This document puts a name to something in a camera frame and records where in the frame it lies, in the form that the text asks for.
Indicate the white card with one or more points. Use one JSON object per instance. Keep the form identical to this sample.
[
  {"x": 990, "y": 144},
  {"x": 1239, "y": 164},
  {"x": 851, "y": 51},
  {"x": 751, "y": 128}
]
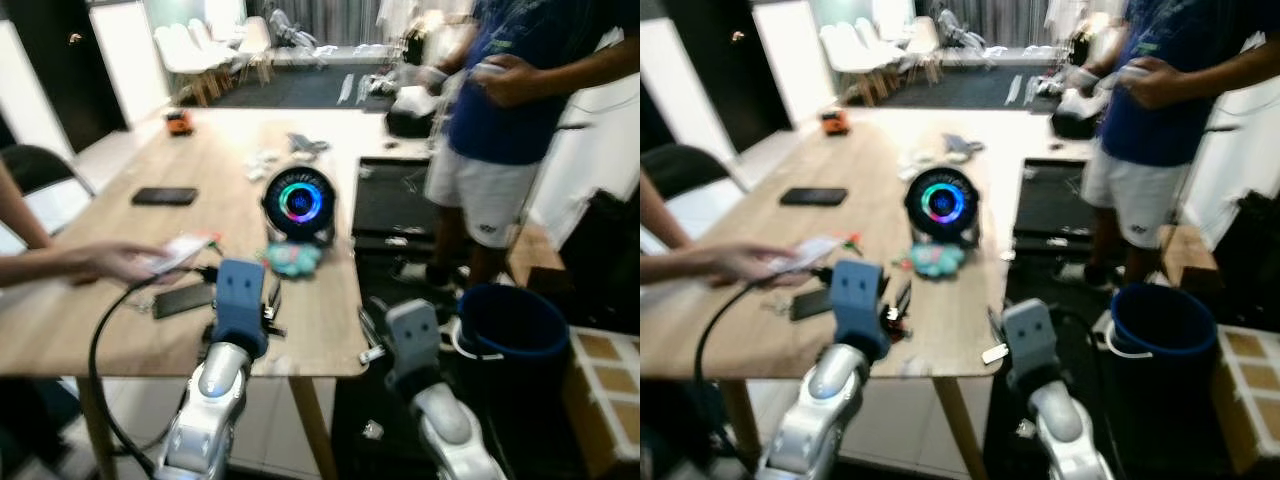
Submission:
[
  {"x": 805, "y": 252},
  {"x": 180, "y": 250}
]

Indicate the white controller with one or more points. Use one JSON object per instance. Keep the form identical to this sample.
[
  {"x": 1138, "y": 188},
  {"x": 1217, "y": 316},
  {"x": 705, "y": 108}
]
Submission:
[
  {"x": 1132, "y": 70},
  {"x": 488, "y": 68}
]

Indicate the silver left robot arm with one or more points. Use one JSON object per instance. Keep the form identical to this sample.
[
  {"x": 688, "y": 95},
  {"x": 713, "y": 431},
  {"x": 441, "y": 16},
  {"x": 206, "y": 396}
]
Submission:
[
  {"x": 215, "y": 400},
  {"x": 830, "y": 400}
]

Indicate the seated person's forearm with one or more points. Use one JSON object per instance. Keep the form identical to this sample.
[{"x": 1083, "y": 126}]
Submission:
[
  {"x": 665, "y": 265},
  {"x": 35, "y": 265}
]

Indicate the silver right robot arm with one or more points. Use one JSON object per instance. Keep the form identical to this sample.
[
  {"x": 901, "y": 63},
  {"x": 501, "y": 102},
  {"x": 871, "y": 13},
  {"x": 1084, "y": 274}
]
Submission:
[
  {"x": 445, "y": 425},
  {"x": 1065, "y": 430}
]

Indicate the seated person's hand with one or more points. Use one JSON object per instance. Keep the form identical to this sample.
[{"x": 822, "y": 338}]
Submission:
[
  {"x": 745, "y": 262},
  {"x": 115, "y": 262}
]

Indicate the standing person's hand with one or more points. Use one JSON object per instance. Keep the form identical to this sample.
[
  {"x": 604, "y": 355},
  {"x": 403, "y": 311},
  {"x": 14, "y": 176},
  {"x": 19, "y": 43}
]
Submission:
[
  {"x": 1165, "y": 84},
  {"x": 520, "y": 82}
]

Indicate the teal plush toy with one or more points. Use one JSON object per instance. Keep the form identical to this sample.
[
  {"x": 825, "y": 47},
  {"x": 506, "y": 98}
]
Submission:
[
  {"x": 292, "y": 260},
  {"x": 935, "y": 260}
]

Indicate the black smartphone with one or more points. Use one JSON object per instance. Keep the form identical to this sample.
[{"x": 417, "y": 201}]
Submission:
[
  {"x": 810, "y": 303},
  {"x": 165, "y": 196},
  {"x": 183, "y": 300},
  {"x": 813, "y": 196}
]

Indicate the round black rainbow-lit speaker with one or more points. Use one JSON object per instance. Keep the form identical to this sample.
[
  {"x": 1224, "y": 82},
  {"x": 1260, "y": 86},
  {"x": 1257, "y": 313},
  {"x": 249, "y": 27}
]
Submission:
[
  {"x": 942, "y": 203},
  {"x": 298, "y": 203}
]

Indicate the small white item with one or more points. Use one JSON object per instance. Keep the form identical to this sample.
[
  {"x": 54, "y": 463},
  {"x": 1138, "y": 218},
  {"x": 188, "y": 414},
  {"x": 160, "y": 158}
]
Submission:
[
  {"x": 915, "y": 163},
  {"x": 265, "y": 163}
]

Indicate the black treadmill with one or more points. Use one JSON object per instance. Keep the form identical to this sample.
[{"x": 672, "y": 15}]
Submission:
[
  {"x": 1050, "y": 200},
  {"x": 390, "y": 200}
]

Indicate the light wooden table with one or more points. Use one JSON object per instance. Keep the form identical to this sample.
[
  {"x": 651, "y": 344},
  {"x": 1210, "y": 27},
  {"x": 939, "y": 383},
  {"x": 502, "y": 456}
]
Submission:
[
  {"x": 730, "y": 340},
  {"x": 100, "y": 330}
]

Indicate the grey crumpled item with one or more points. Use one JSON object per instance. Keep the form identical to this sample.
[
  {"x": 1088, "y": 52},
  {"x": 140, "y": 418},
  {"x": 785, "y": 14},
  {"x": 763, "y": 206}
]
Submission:
[
  {"x": 960, "y": 145},
  {"x": 308, "y": 145}
]

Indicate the orange toy car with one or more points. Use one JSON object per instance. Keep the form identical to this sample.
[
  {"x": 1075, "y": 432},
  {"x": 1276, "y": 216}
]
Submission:
[
  {"x": 179, "y": 122},
  {"x": 834, "y": 122}
]

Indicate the dark rug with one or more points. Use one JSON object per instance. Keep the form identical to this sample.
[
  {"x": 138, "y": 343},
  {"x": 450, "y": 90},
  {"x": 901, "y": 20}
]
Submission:
[
  {"x": 950, "y": 90},
  {"x": 290, "y": 88}
]

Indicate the blue bucket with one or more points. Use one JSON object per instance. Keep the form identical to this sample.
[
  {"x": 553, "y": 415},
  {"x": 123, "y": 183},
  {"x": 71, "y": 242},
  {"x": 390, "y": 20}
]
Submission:
[
  {"x": 510, "y": 320},
  {"x": 1160, "y": 325}
]

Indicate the black and white bag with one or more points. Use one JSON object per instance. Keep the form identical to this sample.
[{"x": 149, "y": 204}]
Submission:
[
  {"x": 410, "y": 115},
  {"x": 1075, "y": 115}
]

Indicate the black chair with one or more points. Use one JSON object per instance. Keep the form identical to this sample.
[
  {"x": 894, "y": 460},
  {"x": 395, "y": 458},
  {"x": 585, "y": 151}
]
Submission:
[
  {"x": 685, "y": 165},
  {"x": 40, "y": 165}
]

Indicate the wooden box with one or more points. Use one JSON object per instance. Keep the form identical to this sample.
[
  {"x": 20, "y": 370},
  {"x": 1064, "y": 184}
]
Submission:
[
  {"x": 1185, "y": 255},
  {"x": 530, "y": 255}
]

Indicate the white chair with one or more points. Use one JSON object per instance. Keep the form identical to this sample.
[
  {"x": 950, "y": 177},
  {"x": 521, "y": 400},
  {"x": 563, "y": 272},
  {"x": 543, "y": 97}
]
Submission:
[
  {"x": 215, "y": 45},
  {"x": 845, "y": 50},
  {"x": 922, "y": 35},
  {"x": 180, "y": 50},
  {"x": 255, "y": 35},
  {"x": 885, "y": 42}
]

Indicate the black door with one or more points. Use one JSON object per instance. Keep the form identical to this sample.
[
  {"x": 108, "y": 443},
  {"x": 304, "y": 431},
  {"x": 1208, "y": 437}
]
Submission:
[
  {"x": 730, "y": 90},
  {"x": 70, "y": 85}
]

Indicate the standing person blue shirt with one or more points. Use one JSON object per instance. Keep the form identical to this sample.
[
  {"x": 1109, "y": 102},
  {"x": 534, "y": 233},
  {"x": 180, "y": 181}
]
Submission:
[
  {"x": 1150, "y": 120},
  {"x": 500, "y": 120}
]

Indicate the large cardboard box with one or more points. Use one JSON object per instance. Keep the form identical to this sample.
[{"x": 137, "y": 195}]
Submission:
[
  {"x": 600, "y": 390},
  {"x": 1245, "y": 390}
]

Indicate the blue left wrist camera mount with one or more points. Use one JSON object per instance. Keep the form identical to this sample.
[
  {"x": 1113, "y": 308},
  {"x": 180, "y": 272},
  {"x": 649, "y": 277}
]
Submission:
[
  {"x": 858, "y": 295},
  {"x": 238, "y": 295}
]

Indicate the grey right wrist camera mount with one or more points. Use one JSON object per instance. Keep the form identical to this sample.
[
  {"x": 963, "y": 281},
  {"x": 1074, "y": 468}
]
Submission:
[
  {"x": 412, "y": 335},
  {"x": 1030, "y": 335}
]

